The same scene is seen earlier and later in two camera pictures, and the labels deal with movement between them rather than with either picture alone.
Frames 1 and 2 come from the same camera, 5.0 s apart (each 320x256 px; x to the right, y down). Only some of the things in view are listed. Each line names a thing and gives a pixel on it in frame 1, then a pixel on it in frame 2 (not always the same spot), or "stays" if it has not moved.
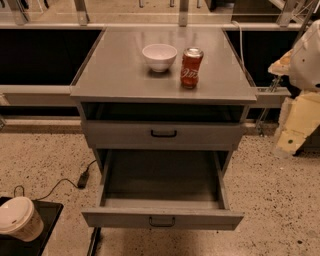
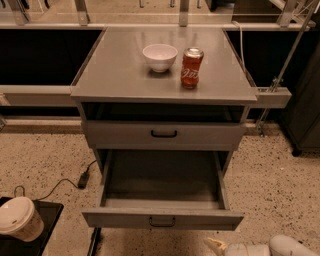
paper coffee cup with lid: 19,219 stays
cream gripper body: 307,63 → 236,250
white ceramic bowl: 159,57 stays
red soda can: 190,66 stays
